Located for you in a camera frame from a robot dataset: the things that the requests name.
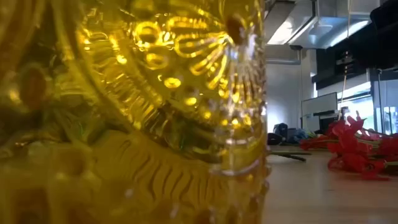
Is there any blue bag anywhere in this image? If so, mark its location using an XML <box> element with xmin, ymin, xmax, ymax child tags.
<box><xmin>287</xmin><ymin>128</ymin><xmax>309</xmax><ymax>144</ymax></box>

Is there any red artificial flower bunch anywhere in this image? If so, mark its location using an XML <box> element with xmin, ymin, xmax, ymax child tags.
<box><xmin>300</xmin><ymin>114</ymin><xmax>398</xmax><ymax>181</ymax></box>

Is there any silver box ceiling duct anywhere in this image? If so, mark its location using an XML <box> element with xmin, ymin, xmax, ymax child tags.
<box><xmin>266</xmin><ymin>0</ymin><xmax>382</xmax><ymax>50</ymax></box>

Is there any yellow hanging cable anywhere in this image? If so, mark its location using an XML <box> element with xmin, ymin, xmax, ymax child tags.
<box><xmin>337</xmin><ymin>0</ymin><xmax>353</xmax><ymax>121</ymax></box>

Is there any computer monitor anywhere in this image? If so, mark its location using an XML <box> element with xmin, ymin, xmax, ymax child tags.
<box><xmin>300</xmin><ymin>91</ymin><xmax>339</xmax><ymax>118</ymax></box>

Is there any dark bag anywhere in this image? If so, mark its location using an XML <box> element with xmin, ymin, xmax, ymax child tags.
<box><xmin>267</xmin><ymin>122</ymin><xmax>289</xmax><ymax>146</ymax></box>

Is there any yellow embossed glass vase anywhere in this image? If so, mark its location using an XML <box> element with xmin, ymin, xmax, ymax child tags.
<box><xmin>0</xmin><ymin>0</ymin><xmax>271</xmax><ymax>224</ymax></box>

